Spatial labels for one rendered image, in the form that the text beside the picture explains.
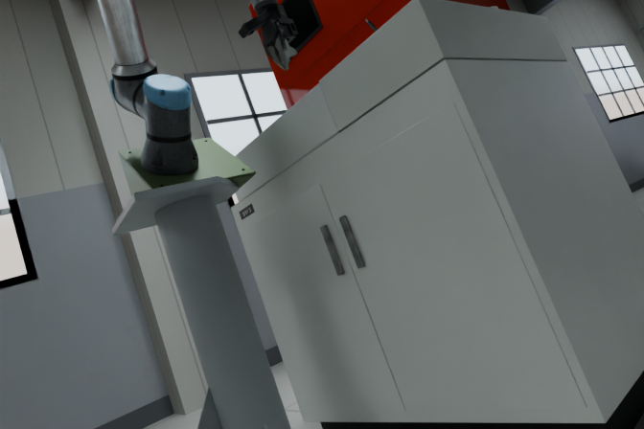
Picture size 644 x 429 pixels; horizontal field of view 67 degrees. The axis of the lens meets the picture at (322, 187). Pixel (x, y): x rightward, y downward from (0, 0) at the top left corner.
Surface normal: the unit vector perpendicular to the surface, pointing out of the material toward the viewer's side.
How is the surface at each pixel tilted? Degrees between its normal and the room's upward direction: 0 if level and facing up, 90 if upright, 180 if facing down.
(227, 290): 90
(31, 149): 90
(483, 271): 90
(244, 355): 90
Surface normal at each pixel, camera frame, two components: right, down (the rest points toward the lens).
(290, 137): -0.73, 0.16
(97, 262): 0.50, -0.33
